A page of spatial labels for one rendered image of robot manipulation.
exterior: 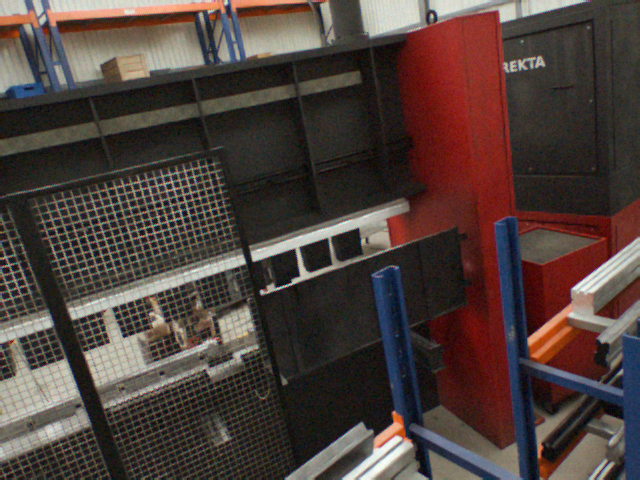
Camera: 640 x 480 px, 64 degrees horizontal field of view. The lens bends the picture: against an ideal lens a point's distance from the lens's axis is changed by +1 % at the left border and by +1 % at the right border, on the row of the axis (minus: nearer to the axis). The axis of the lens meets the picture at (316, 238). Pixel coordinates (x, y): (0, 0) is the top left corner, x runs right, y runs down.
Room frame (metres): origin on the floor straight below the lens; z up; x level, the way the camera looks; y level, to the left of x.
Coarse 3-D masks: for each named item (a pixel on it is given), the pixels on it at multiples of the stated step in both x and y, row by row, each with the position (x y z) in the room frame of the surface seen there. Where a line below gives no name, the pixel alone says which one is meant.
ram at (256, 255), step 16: (400, 208) 2.86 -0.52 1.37; (352, 224) 2.73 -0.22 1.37; (368, 224) 2.77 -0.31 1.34; (304, 240) 2.62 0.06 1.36; (240, 256) 2.49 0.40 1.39; (256, 256) 2.52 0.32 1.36; (192, 272) 2.39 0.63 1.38; (208, 272) 2.42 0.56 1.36; (144, 288) 2.30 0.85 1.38; (160, 288) 2.33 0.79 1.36; (96, 304) 2.22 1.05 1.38; (112, 304) 2.24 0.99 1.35; (48, 320) 2.14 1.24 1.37; (0, 336) 2.07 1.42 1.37
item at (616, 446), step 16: (608, 384) 1.28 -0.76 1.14; (592, 400) 1.28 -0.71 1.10; (576, 416) 1.22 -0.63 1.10; (592, 416) 1.25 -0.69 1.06; (560, 432) 1.17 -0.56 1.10; (576, 432) 1.20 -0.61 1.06; (544, 448) 1.14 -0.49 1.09; (560, 448) 1.14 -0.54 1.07; (608, 448) 1.09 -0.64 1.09; (624, 448) 1.08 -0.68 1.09
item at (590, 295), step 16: (624, 256) 1.42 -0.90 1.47; (608, 272) 1.34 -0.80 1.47; (624, 272) 1.35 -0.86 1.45; (576, 288) 1.27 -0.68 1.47; (592, 288) 1.26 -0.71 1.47; (608, 288) 1.29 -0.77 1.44; (576, 304) 1.27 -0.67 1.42; (592, 304) 1.24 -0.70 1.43; (624, 320) 1.08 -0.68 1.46; (608, 336) 1.03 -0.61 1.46; (608, 352) 1.00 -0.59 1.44
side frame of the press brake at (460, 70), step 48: (432, 48) 2.53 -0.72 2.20; (480, 48) 2.41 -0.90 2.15; (432, 96) 2.57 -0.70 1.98; (480, 96) 2.40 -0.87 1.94; (432, 144) 2.61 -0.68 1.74; (480, 144) 2.39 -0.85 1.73; (432, 192) 2.66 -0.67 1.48; (480, 192) 2.38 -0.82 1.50; (480, 240) 2.37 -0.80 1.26; (480, 288) 2.39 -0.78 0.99; (432, 336) 2.84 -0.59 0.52; (480, 336) 2.43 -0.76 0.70; (480, 384) 2.47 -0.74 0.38; (480, 432) 2.52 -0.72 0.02
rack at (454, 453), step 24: (384, 288) 0.95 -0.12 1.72; (384, 312) 0.94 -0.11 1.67; (384, 336) 0.95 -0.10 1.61; (408, 336) 0.97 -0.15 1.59; (624, 336) 0.58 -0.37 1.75; (408, 360) 0.98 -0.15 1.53; (624, 360) 0.58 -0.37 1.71; (408, 384) 0.99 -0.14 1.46; (624, 384) 0.58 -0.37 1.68; (624, 408) 0.58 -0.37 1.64; (384, 432) 0.93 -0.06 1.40; (408, 432) 0.95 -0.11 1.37; (624, 432) 0.58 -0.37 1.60; (456, 456) 0.86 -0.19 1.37
